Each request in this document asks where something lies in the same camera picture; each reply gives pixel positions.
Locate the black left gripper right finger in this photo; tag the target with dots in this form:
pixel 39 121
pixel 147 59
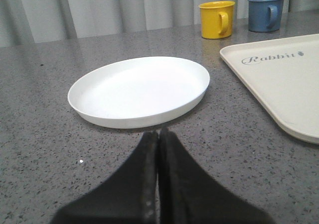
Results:
pixel 188 195

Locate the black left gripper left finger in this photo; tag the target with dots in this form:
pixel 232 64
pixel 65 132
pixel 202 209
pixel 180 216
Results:
pixel 127 197

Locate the white round plate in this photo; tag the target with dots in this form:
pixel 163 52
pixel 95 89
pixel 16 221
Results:
pixel 139 92

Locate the cream rabbit serving tray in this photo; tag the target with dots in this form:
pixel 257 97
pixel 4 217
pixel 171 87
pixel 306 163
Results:
pixel 283 75

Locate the yellow enamel mug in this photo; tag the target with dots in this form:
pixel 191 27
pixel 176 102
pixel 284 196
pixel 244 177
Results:
pixel 216 19

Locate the blue enamel mug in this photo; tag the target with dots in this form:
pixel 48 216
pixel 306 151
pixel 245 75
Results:
pixel 264 15

